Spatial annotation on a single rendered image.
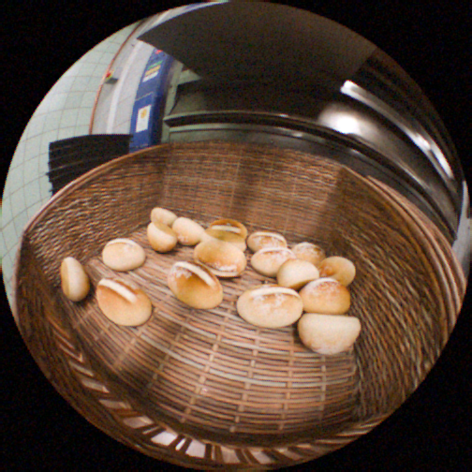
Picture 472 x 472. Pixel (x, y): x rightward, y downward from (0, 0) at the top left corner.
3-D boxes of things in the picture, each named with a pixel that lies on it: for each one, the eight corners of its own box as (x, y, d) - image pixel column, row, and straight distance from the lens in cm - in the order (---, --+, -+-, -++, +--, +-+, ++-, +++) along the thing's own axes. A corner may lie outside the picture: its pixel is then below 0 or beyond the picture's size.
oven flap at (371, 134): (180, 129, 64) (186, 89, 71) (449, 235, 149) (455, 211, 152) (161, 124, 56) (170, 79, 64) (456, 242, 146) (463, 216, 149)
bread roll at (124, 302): (162, 302, 23) (154, 278, 19) (141, 340, 21) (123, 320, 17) (118, 284, 29) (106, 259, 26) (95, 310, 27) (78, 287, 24)
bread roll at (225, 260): (251, 245, 24) (247, 263, 20) (243, 273, 28) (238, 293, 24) (199, 231, 26) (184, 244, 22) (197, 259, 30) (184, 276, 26)
